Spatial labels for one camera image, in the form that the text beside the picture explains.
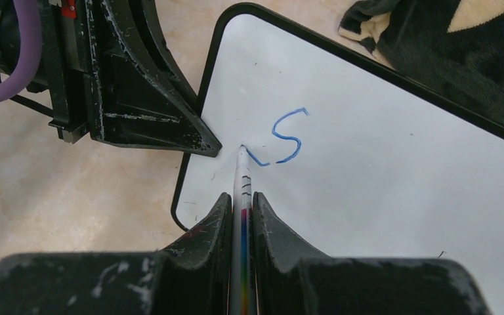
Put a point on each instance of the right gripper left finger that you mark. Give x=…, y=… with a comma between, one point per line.
x=189, y=276

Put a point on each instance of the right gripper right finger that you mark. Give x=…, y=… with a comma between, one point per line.
x=293, y=277

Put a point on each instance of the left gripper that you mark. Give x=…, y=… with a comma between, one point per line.
x=111, y=75

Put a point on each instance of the white marker pen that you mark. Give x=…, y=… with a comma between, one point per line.
x=242, y=294

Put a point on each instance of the small whiteboard black frame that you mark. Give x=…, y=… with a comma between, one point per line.
x=358, y=160

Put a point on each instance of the black floral blanket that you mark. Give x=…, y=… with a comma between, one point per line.
x=455, y=48

